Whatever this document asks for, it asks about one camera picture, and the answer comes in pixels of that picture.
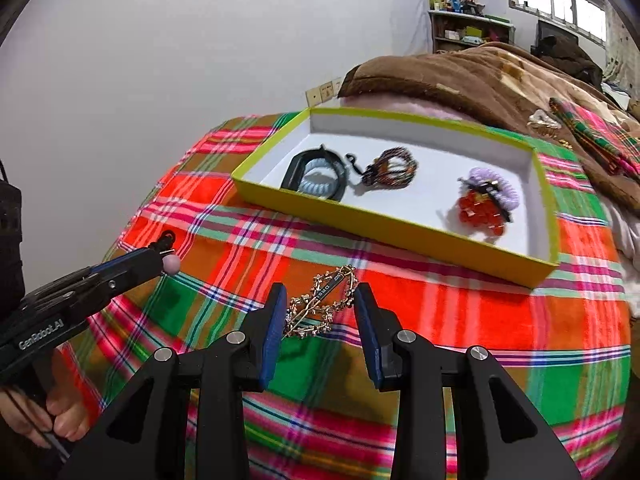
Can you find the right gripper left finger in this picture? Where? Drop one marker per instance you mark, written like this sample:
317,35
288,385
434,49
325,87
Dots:
264,329

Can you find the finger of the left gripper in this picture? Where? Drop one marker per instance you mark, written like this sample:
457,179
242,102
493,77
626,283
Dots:
110,279

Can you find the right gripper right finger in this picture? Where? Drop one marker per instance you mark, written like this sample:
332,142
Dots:
377,328

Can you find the red bead hair clip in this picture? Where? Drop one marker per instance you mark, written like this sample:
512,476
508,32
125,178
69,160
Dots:
483,206

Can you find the person left hand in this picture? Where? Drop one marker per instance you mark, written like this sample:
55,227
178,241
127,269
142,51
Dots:
64,414

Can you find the yellow-green shallow box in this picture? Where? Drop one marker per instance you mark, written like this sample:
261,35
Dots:
423,217

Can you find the red green plaid cloth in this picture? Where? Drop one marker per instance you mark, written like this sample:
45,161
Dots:
566,343

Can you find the white crumpled bedding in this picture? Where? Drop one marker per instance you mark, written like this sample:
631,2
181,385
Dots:
625,228

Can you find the brown fleece blanket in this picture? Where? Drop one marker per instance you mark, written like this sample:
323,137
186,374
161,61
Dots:
499,86

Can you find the folded plaid cloth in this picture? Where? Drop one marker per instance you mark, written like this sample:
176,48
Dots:
615,148

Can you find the wooden shelf unit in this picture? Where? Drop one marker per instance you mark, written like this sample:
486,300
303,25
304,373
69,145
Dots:
453,31

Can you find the black monitor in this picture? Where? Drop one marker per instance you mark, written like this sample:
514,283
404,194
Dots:
555,35

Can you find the patterned curtain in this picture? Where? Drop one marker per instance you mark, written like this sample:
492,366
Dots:
622,54

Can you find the barred window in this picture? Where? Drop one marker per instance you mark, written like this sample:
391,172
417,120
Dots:
586,17

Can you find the beige wall sockets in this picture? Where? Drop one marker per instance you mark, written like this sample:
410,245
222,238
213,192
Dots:
325,94

